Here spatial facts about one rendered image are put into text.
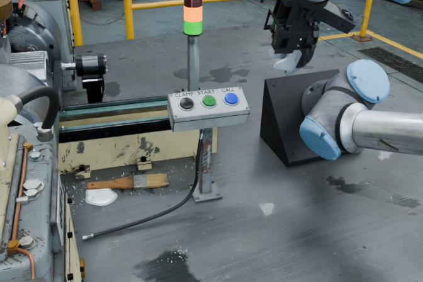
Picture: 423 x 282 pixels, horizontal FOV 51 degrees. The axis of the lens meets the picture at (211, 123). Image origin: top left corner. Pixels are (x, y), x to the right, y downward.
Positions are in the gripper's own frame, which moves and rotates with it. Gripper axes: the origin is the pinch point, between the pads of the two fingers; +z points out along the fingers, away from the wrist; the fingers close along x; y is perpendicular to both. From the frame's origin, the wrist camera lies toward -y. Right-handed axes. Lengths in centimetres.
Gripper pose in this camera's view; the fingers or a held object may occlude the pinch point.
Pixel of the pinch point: (291, 68)
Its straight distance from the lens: 96.5
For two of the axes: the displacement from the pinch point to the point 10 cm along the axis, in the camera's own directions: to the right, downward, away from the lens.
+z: -1.3, 6.0, 7.9
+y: -9.6, 1.2, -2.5
